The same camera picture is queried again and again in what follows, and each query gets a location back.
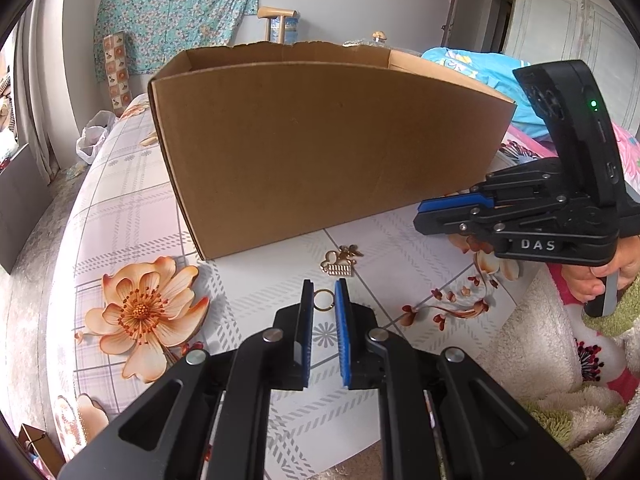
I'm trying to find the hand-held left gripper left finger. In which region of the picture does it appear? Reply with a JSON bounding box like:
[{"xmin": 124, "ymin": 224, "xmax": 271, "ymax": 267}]
[{"xmin": 59, "ymin": 279, "xmax": 316, "ymax": 480}]

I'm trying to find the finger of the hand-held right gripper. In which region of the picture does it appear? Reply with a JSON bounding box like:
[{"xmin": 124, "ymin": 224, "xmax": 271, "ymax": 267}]
[
  {"xmin": 419, "ymin": 170, "xmax": 562, "ymax": 213},
  {"xmin": 413, "ymin": 197, "xmax": 587, "ymax": 252}
]

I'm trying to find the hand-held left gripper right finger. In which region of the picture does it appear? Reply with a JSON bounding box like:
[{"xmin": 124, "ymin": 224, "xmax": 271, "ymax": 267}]
[{"xmin": 334, "ymin": 279, "xmax": 586, "ymax": 480}]

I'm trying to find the gold abacus charm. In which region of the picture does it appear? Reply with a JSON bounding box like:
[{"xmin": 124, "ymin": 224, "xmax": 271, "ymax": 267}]
[{"xmin": 320, "ymin": 252, "xmax": 356, "ymax": 278}]

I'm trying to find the brown cardboard box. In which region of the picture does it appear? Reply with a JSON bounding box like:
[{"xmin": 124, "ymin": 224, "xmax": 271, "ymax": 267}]
[{"xmin": 147, "ymin": 41, "xmax": 518, "ymax": 261}]

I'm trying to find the person's right hand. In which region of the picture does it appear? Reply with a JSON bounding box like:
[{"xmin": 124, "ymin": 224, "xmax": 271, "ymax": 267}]
[{"xmin": 560, "ymin": 237, "xmax": 640, "ymax": 306}]

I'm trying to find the pink flower blanket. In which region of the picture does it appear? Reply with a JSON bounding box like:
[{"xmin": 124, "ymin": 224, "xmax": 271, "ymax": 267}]
[{"xmin": 492, "ymin": 122, "xmax": 640, "ymax": 411}]

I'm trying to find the floral plaid tablecloth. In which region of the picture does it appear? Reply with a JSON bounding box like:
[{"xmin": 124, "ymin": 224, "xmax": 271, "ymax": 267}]
[{"xmin": 47, "ymin": 95, "xmax": 566, "ymax": 480}]

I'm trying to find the light blue printed cloth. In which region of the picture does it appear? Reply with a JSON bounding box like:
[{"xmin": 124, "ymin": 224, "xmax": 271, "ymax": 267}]
[{"xmin": 420, "ymin": 47, "xmax": 556, "ymax": 141}]

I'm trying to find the white wardrobe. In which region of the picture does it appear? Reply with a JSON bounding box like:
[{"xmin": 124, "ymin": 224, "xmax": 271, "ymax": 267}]
[{"xmin": 502, "ymin": 0, "xmax": 640, "ymax": 136}]

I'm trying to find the white fluffy robe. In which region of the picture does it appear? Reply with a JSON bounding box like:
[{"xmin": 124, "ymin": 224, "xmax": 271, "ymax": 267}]
[{"xmin": 480, "ymin": 260, "xmax": 640, "ymax": 480}]

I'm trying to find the white plastic bag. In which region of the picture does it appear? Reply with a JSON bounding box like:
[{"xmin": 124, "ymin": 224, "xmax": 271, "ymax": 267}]
[{"xmin": 76, "ymin": 110, "xmax": 117, "ymax": 165}]

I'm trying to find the small brown box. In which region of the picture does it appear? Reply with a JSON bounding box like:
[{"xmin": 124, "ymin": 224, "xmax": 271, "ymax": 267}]
[{"xmin": 17, "ymin": 422, "xmax": 66, "ymax": 480}]

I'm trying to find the black cabinet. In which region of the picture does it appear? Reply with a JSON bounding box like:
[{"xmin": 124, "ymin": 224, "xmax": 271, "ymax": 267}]
[{"xmin": 0, "ymin": 142, "xmax": 51, "ymax": 273}]

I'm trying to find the orange patterned tall box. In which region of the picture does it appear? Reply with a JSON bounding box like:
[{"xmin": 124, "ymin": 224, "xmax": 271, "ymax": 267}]
[{"xmin": 102, "ymin": 32, "xmax": 132, "ymax": 111}]

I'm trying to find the grey curtain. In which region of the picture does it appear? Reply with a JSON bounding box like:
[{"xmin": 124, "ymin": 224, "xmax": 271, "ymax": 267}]
[{"xmin": 12, "ymin": 0, "xmax": 57, "ymax": 181}]

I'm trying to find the wooden t-shaped post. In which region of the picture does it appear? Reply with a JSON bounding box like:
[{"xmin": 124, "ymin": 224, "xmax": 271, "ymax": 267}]
[{"xmin": 257, "ymin": 6, "xmax": 299, "ymax": 46}]

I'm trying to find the teal floral wall cloth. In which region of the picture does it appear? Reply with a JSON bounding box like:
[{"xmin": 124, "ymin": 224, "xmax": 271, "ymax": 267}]
[{"xmin": 94, "ymin": 0, "xmax": 262, "ymax": 81}]

